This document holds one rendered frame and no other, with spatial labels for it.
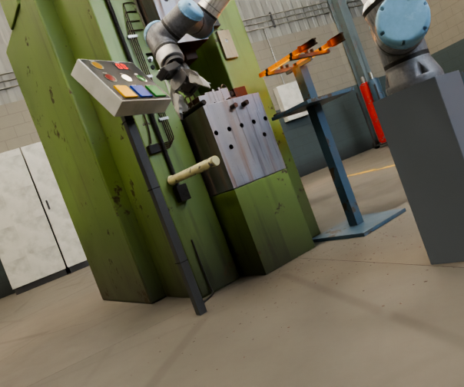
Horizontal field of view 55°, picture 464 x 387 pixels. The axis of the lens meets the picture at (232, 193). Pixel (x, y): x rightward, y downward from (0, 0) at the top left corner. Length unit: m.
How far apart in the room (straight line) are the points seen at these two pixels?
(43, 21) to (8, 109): 5.66
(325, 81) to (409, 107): 8.92
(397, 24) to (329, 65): 9.24
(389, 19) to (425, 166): 0.49
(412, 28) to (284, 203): 1.28
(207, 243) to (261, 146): 0.60
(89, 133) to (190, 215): 0.79
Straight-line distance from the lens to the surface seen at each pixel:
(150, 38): 1.66
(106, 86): 1.89
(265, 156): 2.42
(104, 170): 2.67
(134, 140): 2.02
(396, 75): 1.62
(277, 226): 2.38
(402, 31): 1.44
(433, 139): 1.58
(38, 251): 7.51
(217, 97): 2.42
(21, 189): 7.57
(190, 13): 1.62
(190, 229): 2.32
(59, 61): 2.82
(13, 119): 8.45
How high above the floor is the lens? 0.53
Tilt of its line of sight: 2 degrees down
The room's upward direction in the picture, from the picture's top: 21 degrees counter-clockwise
